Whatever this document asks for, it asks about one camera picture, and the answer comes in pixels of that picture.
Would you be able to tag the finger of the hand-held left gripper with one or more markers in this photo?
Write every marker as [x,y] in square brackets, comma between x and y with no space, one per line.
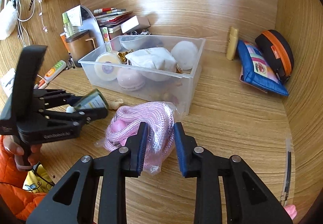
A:
[96,113]
[55,96]

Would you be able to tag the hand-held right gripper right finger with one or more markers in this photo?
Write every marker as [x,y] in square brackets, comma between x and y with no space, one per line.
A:
[179,153]

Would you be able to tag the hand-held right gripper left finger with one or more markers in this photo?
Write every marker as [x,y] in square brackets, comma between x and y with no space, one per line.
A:
[141,148]

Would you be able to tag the dark green tube white cap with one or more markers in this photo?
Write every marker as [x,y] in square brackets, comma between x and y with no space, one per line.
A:
[92,101]

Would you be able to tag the pink macaron case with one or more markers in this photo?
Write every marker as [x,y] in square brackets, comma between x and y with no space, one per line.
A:
[131,80]

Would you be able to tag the clear plastic bin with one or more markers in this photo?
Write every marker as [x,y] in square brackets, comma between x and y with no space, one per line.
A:
[186,87]

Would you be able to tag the white cloth pouch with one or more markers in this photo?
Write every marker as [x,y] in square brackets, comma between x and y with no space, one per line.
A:
[151,62]

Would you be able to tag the white round jar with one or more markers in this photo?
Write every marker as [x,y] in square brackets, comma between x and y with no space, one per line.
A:
[185,53]

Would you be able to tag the wooden desktop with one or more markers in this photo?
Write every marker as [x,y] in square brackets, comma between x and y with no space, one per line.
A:
[227,117]

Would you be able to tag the person's left hand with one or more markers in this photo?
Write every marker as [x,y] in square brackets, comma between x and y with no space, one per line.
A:
[15,149]

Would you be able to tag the beige knobbly figurine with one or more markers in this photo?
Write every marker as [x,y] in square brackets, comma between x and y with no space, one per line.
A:
[116,104]

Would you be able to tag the white tape roll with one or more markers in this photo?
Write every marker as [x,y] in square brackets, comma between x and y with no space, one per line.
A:
[107,67]

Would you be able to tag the brown canister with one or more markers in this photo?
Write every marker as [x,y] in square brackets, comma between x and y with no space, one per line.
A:
[78,52]

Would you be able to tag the gold foil ornament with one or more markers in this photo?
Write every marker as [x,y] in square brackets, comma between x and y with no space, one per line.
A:
[125,56]

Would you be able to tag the white fluffy item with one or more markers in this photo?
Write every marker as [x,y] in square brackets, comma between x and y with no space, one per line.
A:
[7,19]

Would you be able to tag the light green sachet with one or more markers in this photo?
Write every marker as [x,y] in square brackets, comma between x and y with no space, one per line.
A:
[67,24]

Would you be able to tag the grey bowl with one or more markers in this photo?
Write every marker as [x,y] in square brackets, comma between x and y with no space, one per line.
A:
[130,42]

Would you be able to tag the card with coloured dots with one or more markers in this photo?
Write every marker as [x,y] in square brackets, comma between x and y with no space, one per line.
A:
[106,34]

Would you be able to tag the white arched holder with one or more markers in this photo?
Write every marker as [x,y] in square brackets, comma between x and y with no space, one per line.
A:
[90,21]

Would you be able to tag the yellow printed cloth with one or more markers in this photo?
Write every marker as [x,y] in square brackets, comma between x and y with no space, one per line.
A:
[35,183]

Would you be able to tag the black binder clip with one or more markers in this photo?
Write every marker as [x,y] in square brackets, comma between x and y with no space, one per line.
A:
[138,32]

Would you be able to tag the small cardboard box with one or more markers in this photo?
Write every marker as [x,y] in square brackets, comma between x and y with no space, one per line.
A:
[131,24]

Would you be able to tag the stack of red booklets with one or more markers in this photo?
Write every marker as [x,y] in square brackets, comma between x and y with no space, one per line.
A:
[111,18]

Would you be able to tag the blue zip pouch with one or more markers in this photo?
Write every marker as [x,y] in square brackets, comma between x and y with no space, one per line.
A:
[257,80]

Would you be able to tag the black pen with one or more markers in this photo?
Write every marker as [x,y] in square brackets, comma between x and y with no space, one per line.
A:
[289,163]

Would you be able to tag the yellow tube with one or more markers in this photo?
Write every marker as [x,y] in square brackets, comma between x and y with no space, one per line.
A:
[232,44]

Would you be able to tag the pink soft object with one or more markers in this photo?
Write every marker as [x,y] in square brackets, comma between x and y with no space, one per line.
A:
[290,211]

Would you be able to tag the black orange zip case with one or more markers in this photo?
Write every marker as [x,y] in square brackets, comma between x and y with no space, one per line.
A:
[270,49]

